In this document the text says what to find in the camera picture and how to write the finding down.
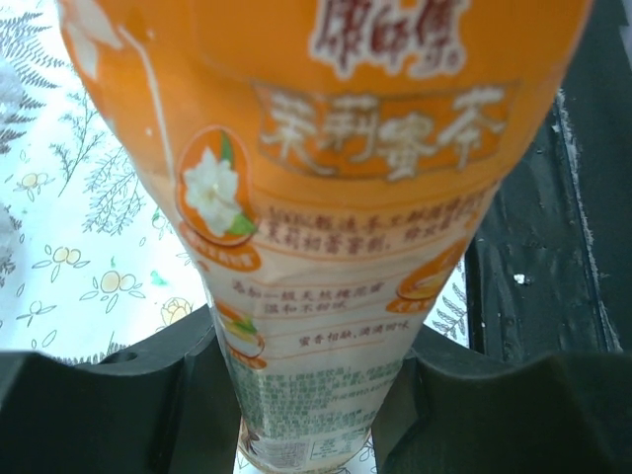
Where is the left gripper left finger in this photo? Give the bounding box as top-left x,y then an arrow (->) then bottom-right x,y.
1,307 -> 240,473

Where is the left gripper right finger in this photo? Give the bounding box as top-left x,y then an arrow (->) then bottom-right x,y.
372,328 -> 631,473

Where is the orange drink bottle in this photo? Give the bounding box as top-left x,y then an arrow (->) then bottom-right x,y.
57,1 -> 592,473

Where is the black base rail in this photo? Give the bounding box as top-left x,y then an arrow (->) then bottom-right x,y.
465,1 -> 631,363

